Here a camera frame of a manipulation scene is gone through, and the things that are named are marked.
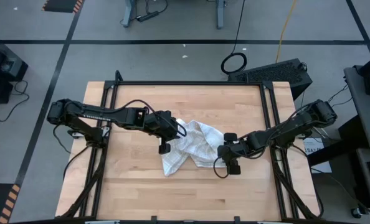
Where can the black aluminium table frame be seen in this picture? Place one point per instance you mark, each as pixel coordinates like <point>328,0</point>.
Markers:
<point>188,83</point>

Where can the black table edge bracket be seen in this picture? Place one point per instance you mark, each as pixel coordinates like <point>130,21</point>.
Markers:
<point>154,218</point>
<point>237,218</point>

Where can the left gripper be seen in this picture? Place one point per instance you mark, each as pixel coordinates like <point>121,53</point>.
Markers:
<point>166,129</point>

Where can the black caster wheel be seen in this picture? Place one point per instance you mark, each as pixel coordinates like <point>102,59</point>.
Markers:
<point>356,213</point>

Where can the black power strip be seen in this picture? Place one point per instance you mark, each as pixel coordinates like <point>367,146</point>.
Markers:
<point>147,16</point>

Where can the white paper sheet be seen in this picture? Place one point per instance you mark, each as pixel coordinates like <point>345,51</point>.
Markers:
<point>314,146</point>

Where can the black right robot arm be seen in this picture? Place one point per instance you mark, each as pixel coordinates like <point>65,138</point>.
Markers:
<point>297,123</point>

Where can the white plaid towel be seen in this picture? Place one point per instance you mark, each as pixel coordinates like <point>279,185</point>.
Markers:
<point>197,143</point>

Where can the grey side desk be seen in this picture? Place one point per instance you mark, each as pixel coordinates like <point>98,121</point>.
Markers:
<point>364,186</point>

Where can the black desk base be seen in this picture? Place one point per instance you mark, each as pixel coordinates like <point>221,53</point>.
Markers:
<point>344,140</point>

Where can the grey desk leg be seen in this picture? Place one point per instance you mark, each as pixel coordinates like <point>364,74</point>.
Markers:
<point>129,12</point>
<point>220,15</point>

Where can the black computer tower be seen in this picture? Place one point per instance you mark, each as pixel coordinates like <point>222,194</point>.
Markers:
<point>272,73</point>

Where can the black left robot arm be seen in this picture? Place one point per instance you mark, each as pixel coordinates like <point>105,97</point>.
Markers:
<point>88,113</point>

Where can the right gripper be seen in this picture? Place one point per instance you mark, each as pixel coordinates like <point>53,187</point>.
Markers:
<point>235,151</point>

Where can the white strip on frame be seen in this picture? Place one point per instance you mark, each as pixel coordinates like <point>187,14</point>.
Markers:
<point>270,222</point>
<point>102,222</point>

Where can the large black equipment box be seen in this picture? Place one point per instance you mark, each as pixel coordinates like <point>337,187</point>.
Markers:
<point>4,62</point>

